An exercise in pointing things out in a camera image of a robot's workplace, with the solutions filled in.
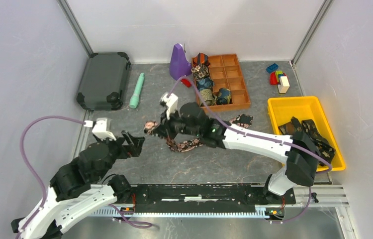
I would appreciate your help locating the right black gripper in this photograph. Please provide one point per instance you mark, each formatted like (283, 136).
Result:
(165, 129)

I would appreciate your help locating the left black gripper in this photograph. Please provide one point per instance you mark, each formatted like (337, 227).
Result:
(133, 148)

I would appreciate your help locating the black pink rose tie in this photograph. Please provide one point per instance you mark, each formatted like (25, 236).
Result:
(242, 120)

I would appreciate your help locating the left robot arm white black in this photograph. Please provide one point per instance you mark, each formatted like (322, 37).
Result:
(52, 217)

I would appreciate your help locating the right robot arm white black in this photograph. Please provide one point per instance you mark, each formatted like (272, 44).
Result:
(297, 152)

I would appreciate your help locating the dark paisley ties in bin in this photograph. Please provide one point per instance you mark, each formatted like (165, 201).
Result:
(308, 126)

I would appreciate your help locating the rolled olive patterned tie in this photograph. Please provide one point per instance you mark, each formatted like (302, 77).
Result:
(207, 97)

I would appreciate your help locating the small red block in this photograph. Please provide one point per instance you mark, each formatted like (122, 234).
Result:
(186, 82)

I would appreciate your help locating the rolled blue patterned tie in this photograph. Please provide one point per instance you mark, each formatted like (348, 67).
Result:
(204, 83)

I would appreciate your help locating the rolled navy gold tie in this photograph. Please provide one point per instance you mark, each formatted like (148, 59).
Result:
(223, 96)

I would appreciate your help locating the mint green flashlight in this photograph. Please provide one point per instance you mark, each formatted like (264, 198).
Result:
(135, 98)

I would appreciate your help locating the rolled brown floral tie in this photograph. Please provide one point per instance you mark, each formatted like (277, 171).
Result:
(200, 71)

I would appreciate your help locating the purple metronome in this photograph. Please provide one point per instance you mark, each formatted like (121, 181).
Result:
(179, 65)

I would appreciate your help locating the orange compartment tray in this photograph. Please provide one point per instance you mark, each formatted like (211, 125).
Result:
(226, 72)

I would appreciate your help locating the rolled orange black tie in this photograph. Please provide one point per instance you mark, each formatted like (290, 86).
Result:
(201, 58)

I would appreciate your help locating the dark green suitcase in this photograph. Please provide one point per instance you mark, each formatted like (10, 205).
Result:
(104, 81)

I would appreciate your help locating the yellow plastic bin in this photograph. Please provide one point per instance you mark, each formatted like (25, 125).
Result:
(282, 109)

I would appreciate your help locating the blue toy brick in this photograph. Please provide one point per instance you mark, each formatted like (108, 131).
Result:
(271, 68)

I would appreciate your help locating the colourful toy block stack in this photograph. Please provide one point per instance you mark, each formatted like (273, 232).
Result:
(280, 79)

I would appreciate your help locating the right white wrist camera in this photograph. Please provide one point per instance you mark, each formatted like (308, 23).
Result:
(170, 102)

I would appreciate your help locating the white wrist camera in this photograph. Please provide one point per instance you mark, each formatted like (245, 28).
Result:
(170, 102)
(101, 129)

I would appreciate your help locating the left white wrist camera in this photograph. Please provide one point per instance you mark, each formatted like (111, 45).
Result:
(101, 129)

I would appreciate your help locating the aluminium rail frame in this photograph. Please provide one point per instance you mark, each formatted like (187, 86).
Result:
(322, 196)

